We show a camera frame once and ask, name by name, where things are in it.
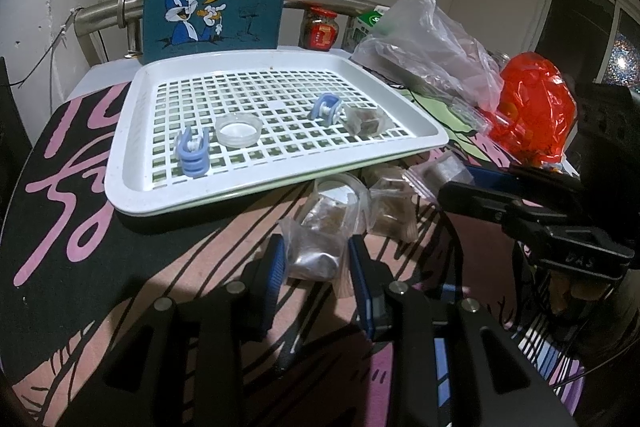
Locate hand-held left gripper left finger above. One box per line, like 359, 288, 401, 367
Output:
55, 237, 288, 427

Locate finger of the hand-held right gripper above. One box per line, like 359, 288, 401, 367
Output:
465, 164, 586, 195
437, 181, 543, 230

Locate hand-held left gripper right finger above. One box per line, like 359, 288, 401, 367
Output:
347, 234, 576, 427

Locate brown cube clear packet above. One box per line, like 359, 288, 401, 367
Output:
300, 192, 358, 238
280, 218, 352, 284
405, 157, 473, 202
367, 174, 418, 243
345, 103, 396, 140

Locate clear plastic cup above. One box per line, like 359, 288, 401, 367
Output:
312, 173, 373, 238

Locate clear white round lid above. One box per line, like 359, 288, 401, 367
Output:
215, 114, 262, 148

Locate blue white plastic clip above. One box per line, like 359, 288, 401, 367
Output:
310, 93, 346, 125
172, 126, 210, 178

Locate white slotted plastic tray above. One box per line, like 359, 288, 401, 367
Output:
104, 48, 450, 219

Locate person's right hand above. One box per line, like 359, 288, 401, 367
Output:
547, 269, 616, 315

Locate small clear plastic box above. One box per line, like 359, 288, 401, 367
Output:
450, 99, 493, 132

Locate red plastic bag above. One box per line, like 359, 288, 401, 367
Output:
487, 52, 578, 168

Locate clear plastic bag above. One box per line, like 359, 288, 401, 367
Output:
350, 0, 503, 120

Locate pink black printed mat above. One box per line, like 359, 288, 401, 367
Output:
0, 82, 601, 427

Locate dark window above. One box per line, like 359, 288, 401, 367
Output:
547, 0, 640, 88

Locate green white carton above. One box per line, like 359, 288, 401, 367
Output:
345, 6, 391, 52

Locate glass jar red label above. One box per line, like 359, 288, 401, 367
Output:
299, 5, 341, 52

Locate black chair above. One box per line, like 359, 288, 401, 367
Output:
0, 57, 33, 218

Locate steel railing pipe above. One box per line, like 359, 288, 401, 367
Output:
75, 0, 381, 58

